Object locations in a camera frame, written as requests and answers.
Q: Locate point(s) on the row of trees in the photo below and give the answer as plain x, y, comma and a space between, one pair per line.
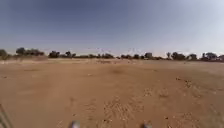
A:
106, 56

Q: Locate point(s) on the robot's own part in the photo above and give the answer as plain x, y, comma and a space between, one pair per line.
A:
146, 126
74, 124

